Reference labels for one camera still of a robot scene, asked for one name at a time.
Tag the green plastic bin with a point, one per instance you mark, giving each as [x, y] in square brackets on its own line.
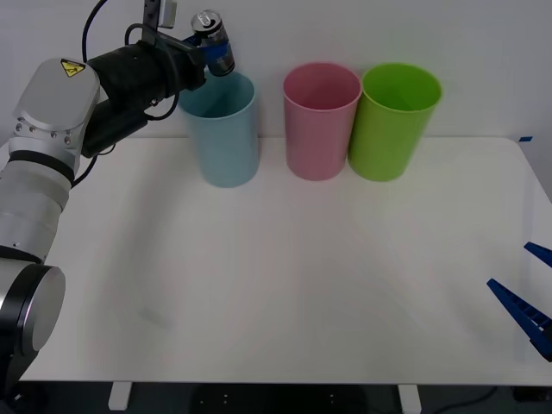
[388, 142]

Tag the pale blue plastic bin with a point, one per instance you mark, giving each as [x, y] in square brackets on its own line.
[226, 138]

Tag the pale grey left wrist camera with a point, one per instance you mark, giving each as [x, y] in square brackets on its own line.
[168, 13]

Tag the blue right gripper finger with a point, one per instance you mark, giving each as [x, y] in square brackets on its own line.
[524, 317]
[541, 254]

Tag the pink plastic bin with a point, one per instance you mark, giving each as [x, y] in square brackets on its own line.
[319, 138]

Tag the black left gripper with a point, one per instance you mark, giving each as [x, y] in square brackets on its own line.
[185, 69]

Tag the silver and black left arm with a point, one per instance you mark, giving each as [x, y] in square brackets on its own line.
[47, 129]

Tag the dark drink can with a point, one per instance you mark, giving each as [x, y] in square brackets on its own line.
[211, 26]

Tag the white table leg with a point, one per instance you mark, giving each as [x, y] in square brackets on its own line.
[119, 396]
[409, 399]

